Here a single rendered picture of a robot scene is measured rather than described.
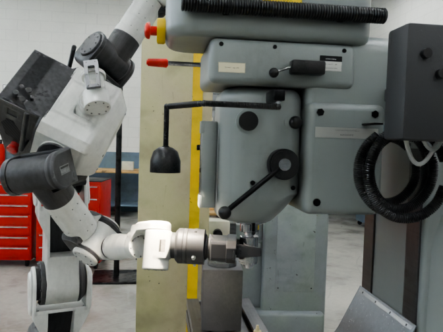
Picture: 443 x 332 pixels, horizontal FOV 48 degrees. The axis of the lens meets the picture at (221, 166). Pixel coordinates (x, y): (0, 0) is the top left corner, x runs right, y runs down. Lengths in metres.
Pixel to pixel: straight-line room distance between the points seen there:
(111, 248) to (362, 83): 0.77
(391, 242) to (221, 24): 0.70
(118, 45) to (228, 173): 0.60
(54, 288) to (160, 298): 1.42
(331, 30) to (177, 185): 1.94
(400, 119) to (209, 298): 0.84
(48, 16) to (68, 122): 9.34
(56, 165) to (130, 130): 8.97
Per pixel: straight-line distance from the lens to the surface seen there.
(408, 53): 0.97
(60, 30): 10.59
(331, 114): 1.17
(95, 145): 1.37
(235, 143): 1.14
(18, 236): 6.11
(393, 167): 1.36
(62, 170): 1.30
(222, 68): 1.11
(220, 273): 1.52
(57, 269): 1.73
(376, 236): 1.45
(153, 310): 3.11
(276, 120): 1.15
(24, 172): 1.31
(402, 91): 0.96
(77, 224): 1.40
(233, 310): 1.56
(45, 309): 1.79
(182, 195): 2.96
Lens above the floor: 1.51
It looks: 3 degrees down
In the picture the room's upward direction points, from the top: 2 degrees clockwise
